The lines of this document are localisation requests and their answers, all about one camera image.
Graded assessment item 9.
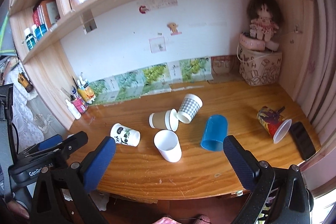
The white plastic cup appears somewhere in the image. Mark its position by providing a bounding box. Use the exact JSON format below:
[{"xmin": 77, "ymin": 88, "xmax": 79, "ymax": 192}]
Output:
[{"xmin": 154, "ymin": 130, "xmax": 182, "ymax": 163}]

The panda print paper cup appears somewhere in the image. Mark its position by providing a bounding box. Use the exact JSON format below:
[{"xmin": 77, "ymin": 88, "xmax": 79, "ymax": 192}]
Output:
[{"xmin": 110, "ymin": 123, "xmax": 141, "ymax": 147}]

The blue plastic cup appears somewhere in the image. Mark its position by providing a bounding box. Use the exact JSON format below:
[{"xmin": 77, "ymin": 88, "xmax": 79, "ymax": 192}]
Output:
[{"xmin": 201, "ymin": 114, "xmax": 228, "ymax": 152}]

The red yellow printed cup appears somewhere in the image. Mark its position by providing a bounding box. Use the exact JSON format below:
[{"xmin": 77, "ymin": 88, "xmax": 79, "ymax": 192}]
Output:
[{"xmin": 257, "ymin": 106, "xmax": 292, "ymax": 144}]

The grey checkered paper cup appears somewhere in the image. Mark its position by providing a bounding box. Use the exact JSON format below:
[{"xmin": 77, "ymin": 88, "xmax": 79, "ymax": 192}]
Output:
[{"xmin": 177, "ymin": 94, "xmax": 203, "ymax": 124}]

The brown sleeve paper cup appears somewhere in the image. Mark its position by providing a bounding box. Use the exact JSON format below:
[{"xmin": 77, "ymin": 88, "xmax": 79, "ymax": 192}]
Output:
[{"xmin": 149, "ymin": 109, "xmax": 179, "ymax": 132}]

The white lace cloth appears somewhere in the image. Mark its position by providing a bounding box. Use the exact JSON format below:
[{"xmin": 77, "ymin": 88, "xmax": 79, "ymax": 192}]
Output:
[{"xmin": 5, "ymin": 64, "xmax": 67, "ymax": 151}]

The small white glue bottle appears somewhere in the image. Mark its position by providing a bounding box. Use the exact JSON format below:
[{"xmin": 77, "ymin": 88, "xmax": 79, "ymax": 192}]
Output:
[{"xmin": 65, "ymin": 99, "xmax": 81, "ymax": 120}]

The pink pen holder can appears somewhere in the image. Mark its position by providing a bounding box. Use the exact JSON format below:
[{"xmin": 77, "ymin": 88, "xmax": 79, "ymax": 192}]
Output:
[{"xmin": 71, "ymin": 95, "xmax": 88, "ymax": 114}]

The black smartphone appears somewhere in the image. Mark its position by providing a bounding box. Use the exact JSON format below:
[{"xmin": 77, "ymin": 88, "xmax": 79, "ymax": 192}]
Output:
[{"xmin": 289, "ymin": 122, "xmax": 316, "ymax": 161}]

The pink clothing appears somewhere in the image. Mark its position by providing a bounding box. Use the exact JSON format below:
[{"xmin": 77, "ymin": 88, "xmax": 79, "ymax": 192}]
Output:
[{"xmin": 154, "ymin": 214, "xmax": 211, "ymax": 224}]

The teal white bottle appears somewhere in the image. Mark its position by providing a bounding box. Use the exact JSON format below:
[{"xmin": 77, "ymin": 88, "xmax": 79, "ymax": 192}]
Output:
[{"xmin": 24, "ymin": 28, "xmax": 37, "ymax": 51}]

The letter print paper box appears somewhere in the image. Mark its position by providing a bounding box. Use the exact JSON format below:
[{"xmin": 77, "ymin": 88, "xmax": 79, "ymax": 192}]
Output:
[{"xmin": 236, "ymin": 44, "xmax": 282, "ymax": 86}]

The blue jar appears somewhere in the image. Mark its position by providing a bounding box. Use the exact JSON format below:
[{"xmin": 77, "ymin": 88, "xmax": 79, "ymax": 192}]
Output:
[{"xmin": 34, "ymin": 24, "xmax": 48, "ymax": 40}]

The green leaf calendar strip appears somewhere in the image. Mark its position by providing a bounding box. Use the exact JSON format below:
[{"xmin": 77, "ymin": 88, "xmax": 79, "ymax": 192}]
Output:
[{"xmin": 90, "ymin": 57, "xmax": 213, "ymax": 105}]

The pink round box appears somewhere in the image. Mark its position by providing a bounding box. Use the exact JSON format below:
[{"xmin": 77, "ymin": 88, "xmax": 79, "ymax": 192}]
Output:
[{"xmin": 239, "ymin": 33, "xmax": 265, "ymax": 52}]

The brown haired rag doll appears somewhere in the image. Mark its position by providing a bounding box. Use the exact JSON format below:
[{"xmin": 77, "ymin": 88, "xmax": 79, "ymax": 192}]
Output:
[{"xmin": 247, "ymin": 0, "xmax": 284, "ymax": 52}]

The yellow hanging keychain toy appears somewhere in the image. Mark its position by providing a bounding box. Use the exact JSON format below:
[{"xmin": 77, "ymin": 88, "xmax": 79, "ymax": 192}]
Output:
[{"xmin": 18, "ymin": 72, "xmax": 34, "ymax": 93}]

